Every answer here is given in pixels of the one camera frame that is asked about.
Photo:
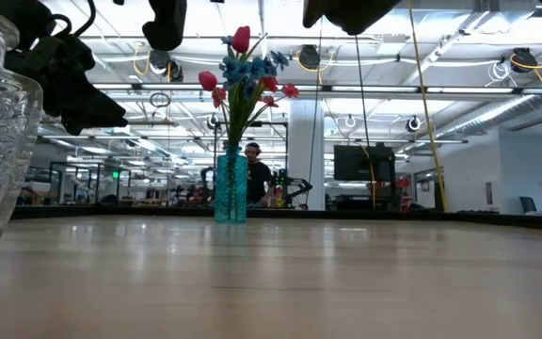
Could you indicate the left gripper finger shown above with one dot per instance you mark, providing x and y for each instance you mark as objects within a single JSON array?
[{"x": 90, "y": 110}]

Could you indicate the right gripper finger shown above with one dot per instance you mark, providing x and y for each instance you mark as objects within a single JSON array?
[
  {"x": 165, "y": 23},
  {"x": 346, "y": 14}
]

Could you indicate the blue artificial flower bunch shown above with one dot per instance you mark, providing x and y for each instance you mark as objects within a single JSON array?
[{"x": 235, "y": 70}]

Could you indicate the red artificial flower bunch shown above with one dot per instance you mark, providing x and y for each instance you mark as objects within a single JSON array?
[{"x": 290, "y": 90}]

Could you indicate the black background robot arm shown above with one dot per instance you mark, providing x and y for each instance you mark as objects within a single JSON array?
[{"x": 299, "y": 186}]

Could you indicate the clear cut-glass vase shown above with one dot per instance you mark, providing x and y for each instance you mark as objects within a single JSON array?
[{"x": 3, "y": 141}]

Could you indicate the teal glass vase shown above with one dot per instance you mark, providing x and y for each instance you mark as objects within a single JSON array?
[{"x": 231, "y": 188}]

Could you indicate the long ceiling light strip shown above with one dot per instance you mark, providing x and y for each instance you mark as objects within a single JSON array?
[{"x": 393, "y": 88}]

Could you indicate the white square column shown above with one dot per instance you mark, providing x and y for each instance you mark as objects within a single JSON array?
[{"x": 304, "y": 141}]

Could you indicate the black monitor screen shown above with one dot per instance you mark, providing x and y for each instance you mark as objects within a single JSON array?
[{"x": 351, "y": 162}]

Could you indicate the person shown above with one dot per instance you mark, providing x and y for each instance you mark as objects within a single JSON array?
[{"x": 257, "y": 179}]

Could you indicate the blue office chair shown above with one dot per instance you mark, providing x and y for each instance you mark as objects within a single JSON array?
[{"x": 528, "y": 205}]

